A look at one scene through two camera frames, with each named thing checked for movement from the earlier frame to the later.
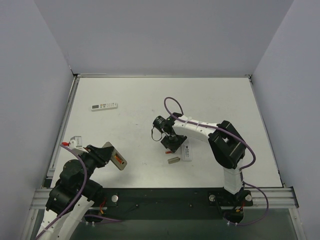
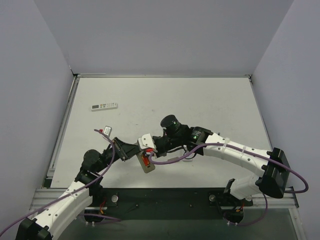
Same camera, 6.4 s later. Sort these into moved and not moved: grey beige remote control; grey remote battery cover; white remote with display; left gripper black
Moved: grey beige remote control; left gripper black
Not moved: grey remote battery cover; white remote with display
